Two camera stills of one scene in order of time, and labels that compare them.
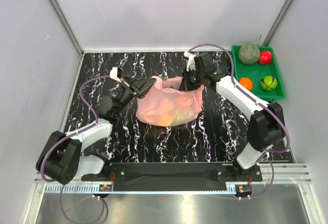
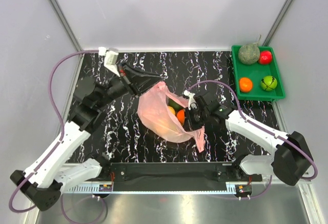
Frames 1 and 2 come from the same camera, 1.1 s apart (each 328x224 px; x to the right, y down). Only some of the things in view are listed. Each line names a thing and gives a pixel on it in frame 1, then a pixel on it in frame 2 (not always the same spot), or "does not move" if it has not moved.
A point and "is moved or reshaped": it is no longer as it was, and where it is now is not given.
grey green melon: [249, 54] does not move
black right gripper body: [192, 80] to [196, 118]
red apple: [265, 57] does not move
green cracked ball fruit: [268, 83] does not move
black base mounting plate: [173, 177] does not move
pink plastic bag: [165, 105] is moved or reshaped
